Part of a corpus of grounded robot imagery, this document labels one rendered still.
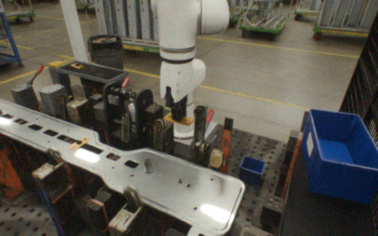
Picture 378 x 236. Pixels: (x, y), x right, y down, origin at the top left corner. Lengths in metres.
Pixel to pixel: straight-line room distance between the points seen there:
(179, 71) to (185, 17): 0.12
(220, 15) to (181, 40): 0.10
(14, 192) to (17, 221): 0.15
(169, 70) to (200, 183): 0.42
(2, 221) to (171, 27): 1.10
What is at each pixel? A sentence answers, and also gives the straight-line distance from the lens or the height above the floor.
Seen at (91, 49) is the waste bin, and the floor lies 0.62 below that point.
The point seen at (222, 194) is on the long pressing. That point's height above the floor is 1.00.
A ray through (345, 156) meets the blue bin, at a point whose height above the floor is 1.03.
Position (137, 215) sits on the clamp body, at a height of 1.04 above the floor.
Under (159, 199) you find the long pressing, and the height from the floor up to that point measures 1.00.
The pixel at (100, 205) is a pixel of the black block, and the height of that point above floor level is 0.99.
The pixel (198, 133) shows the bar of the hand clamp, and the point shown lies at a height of 1.11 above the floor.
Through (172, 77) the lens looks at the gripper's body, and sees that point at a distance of 0.58.
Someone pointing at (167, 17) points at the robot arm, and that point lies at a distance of 0.55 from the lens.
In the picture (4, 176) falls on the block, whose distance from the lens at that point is 1.33.
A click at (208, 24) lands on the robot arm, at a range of 0.56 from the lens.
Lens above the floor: 1.61
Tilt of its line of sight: 32 degrees down
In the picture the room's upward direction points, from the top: straight up
